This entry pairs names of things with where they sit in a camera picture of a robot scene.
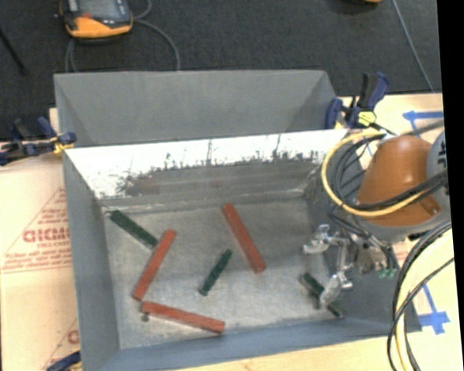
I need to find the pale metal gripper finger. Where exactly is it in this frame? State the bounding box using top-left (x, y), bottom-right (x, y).
top-left (300, 223), bottom-right (343, 256)
top-left (318, 271), bottom-right (356, 307)

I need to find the dark green flat block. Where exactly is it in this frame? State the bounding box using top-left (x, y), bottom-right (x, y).
top-left (108, 206), bottom-right (160, 252)
top-left (296, 270), bottom-right (345, 322)
top-left (195, 248), bottom-right (236, 297)

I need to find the red-brown flat block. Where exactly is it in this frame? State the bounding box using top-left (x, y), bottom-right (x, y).
top-left (139, 295), bottom-right (227, 340)
top-left (220, 201), bottom-right (267, 276)
top-left (126, 228), bottom-right (182, 303)

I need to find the grey metal bin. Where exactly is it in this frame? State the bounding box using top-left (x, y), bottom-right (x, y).
top-left (52, 48), bottom-right (424, 371)

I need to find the brown cardboard board red print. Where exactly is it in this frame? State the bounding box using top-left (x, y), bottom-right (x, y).
top-left (0, 107), bottom-right (84, 371)

